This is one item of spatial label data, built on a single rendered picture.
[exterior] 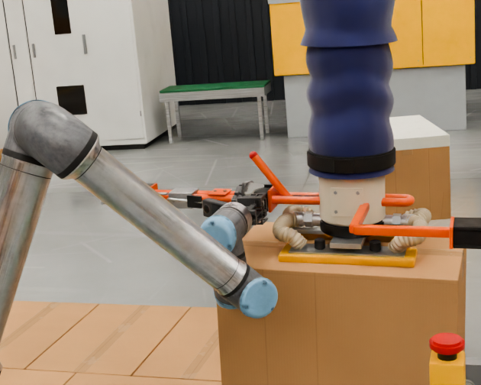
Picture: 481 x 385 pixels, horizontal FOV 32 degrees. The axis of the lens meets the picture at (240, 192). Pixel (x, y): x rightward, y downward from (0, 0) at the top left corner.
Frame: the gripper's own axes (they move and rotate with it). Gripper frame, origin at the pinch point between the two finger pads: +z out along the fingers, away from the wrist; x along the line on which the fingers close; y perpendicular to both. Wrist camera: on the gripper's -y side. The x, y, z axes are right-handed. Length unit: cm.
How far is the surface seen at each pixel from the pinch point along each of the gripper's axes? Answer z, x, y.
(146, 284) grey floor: 240, -121, -146
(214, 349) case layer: 42, -66, -31
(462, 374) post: -53, -22, 57
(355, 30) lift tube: -10, 43, 32
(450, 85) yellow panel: 732, -73, 12
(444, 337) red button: -49, -16, 54
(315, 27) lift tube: -8, 44, 23
